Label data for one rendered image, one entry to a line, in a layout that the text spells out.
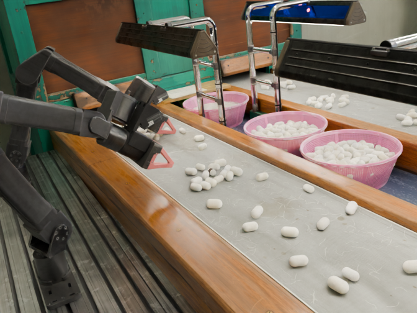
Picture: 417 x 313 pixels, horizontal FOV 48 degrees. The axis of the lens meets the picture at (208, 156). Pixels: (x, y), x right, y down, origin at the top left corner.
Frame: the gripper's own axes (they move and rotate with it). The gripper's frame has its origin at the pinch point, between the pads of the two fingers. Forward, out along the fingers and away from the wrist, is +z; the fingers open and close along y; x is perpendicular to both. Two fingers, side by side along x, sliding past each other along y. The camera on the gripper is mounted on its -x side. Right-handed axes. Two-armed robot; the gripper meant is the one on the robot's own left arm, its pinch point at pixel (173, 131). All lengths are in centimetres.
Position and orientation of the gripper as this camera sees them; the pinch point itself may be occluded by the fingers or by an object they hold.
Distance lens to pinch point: 159.9
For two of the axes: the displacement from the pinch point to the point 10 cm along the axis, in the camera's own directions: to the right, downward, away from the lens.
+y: -4.9, -2.7, 8.3
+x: -4.7, 8.8, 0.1
